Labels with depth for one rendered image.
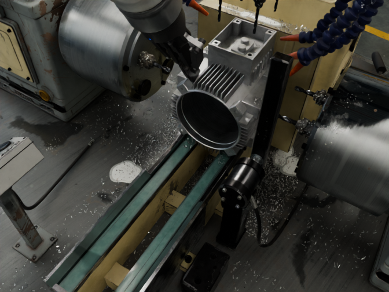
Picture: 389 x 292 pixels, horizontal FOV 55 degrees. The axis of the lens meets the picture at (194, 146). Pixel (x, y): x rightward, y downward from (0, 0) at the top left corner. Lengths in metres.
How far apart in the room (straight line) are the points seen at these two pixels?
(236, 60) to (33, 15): 0.46
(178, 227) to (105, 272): 0.17
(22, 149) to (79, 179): 0.30
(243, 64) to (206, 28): 0.20
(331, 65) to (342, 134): 0.34
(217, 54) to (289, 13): 0.25
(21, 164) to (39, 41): 0.37
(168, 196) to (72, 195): 0.25
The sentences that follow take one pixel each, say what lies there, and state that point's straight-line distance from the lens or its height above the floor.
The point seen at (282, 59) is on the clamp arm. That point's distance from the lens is 0.59.
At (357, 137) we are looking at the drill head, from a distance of 0.69.
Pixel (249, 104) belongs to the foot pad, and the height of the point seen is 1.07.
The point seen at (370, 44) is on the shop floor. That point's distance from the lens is 3.16.
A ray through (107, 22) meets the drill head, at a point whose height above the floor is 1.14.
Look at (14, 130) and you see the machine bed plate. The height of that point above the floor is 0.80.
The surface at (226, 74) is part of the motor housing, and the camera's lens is 0.77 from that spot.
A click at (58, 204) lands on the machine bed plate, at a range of 0.97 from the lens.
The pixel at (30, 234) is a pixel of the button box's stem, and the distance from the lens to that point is 0.88.
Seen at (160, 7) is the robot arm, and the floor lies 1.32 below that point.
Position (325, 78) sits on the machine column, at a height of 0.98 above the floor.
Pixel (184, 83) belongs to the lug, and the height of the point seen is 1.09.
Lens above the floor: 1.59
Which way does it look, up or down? 49 degrees down
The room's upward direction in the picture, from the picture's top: 2 degrees clockwise
